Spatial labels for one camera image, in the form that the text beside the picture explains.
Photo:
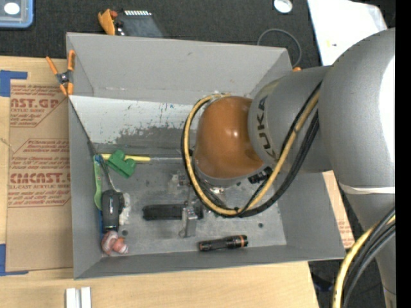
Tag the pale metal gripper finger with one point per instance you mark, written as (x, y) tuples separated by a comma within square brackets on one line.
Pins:
[(178, 181), (189, 223)]

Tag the black long flat block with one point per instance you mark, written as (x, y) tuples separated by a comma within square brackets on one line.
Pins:
[(163, 212)]

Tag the black flashlight with orange rings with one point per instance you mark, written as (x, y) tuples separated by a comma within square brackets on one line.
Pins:
[(221, 243)]

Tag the yellow and grey stick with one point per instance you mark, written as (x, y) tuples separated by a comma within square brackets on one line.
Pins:
[(141, 158)]

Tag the green plastic toy block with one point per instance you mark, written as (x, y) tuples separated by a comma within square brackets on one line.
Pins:
[(122, 165)]

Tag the white crumpled plastic piece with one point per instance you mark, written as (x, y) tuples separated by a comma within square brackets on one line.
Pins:
[(126, 208)]

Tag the black and grey computer mouse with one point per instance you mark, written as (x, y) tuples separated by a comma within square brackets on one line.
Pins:
[(111, 208)]

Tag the grey metal bin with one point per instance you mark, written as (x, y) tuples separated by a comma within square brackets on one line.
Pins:
[(154, 69)]

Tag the brown cardboard board, red print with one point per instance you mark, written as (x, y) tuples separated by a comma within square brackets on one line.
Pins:
[(38, 229)]

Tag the black cylinder on white bracket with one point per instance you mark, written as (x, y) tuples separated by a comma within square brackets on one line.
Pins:
[(260, 176)]

